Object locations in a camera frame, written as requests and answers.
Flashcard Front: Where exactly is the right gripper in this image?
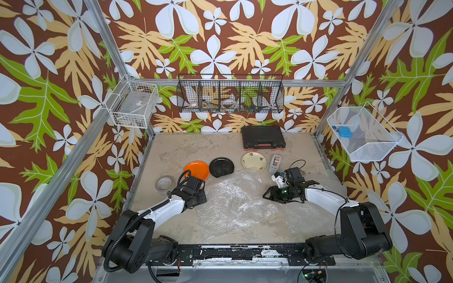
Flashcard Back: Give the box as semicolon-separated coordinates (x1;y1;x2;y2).
261;184;294;203

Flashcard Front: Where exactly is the clear bubble wrap sheet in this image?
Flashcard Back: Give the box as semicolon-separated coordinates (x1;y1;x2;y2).
190;171;341;244

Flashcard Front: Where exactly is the cream patterned plate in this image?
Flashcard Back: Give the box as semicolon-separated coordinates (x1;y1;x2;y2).
241;152;267;173

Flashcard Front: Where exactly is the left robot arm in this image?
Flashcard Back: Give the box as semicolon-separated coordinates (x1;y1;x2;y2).
102;170;207;274

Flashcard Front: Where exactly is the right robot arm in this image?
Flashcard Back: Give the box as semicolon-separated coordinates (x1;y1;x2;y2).
263;180;393;261

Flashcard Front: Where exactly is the orange plate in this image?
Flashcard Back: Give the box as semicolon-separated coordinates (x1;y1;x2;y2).
184;161;210;180

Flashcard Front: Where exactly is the white tape dispenser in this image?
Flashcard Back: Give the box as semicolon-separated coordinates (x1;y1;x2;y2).
268;154;282;175

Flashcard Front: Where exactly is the black plate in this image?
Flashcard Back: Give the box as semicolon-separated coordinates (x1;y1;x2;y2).
209;157;235;178

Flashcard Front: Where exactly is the black plastic case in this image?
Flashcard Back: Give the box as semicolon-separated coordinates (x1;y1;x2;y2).
241;126;286;150

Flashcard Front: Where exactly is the blue object in basket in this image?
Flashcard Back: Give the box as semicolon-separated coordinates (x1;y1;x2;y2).
337;126;353;139

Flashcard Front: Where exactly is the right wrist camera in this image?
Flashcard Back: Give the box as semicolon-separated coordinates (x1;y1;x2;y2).
284;167;305;186

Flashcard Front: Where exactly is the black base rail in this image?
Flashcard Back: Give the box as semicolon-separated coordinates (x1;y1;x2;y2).
150;243;336;267

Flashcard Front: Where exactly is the white wire basket right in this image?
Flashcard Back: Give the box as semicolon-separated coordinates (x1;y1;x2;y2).
327;103;403;163

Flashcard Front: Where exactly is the white wire basket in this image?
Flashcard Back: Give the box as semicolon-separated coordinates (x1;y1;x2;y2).
106;75;160;129
327;103;403;163

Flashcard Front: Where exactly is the black wire basket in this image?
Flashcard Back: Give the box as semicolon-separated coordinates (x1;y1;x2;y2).
176;74;285;113

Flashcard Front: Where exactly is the white wire basket left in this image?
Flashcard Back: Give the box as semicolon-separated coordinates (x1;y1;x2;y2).
106;75;160;129

